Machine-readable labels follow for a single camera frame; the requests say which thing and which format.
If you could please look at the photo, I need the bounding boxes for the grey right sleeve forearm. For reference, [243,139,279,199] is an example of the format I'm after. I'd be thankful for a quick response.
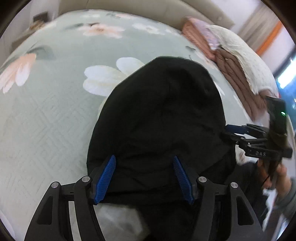
[275,178,296,221]

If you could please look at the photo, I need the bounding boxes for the beige padded headboard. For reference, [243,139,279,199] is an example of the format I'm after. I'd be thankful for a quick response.
[59,0,234,30]

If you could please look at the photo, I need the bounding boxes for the large black garment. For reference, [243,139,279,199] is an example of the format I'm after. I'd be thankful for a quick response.
[86,55,265,241]

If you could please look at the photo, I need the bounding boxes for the cream knitted blanket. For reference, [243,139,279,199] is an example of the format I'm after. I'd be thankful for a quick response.
[207,25,278,97]

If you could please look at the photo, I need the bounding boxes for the folded pink quilt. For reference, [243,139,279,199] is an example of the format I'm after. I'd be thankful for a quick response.
[182,17,270,121]

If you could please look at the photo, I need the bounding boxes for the floral green bed cover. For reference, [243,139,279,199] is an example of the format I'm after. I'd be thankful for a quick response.
[1,10,251,240]

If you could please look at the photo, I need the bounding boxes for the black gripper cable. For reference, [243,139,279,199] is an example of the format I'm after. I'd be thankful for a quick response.
[260,173,273,193]

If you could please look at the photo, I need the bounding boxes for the beige orange curtain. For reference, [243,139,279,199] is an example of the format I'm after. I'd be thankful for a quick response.
[237,2,283,56]

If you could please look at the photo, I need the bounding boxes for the person's right hand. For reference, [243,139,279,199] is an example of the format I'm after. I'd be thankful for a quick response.
[257,159,291,195]

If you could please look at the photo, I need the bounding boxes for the beige bedside table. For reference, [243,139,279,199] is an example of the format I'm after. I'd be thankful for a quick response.
[11,11,51,52]

